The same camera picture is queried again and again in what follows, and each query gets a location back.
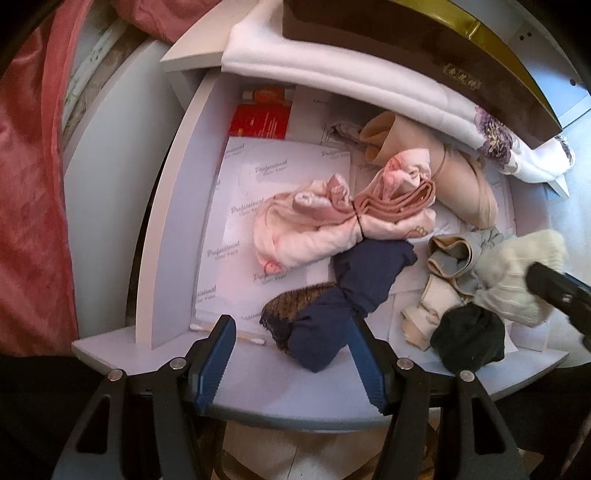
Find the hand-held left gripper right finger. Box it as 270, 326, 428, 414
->
347, 314, 532, 480

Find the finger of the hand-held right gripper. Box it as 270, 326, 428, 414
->
526, 262, 591, 352

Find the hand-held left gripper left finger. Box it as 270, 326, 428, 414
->
51, 315, 237, 480

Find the cream ribbed sock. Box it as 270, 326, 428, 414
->
471, 229, 571, 328

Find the navy lace-trimmed stocking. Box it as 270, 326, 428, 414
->
259, 240, 419, 374

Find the grey sock with beige cuff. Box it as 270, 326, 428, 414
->
427, 226, 513, 296

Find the black sock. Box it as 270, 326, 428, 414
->
429, 305, 507, 374

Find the beige stocking bundle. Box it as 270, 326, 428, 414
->
359, 111, 499, 230

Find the pink sock bundle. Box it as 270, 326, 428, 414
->
252, 148, 437, 274

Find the brown box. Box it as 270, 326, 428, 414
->
281, 0, 566, 151

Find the glossy printed paper pack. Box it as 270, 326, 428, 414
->
191, 136, 354, 330

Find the grey rolled sock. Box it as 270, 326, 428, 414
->
330, 121, 365, 144

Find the red packet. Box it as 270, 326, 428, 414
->
229, 104, 293, 139

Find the white drawing sheet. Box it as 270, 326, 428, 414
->
288, 87, 384, 145

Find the red blanket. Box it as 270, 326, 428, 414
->
0, 0, 222, 358

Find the orange tube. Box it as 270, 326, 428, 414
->
242, 88, 296, 104

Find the white floral cloth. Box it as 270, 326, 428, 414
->
221, 0, 578, 183

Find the patterned mattress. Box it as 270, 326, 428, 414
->
62, 14, 134, 139

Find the white bed frame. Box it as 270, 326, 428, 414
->
61, 37, 185, 342

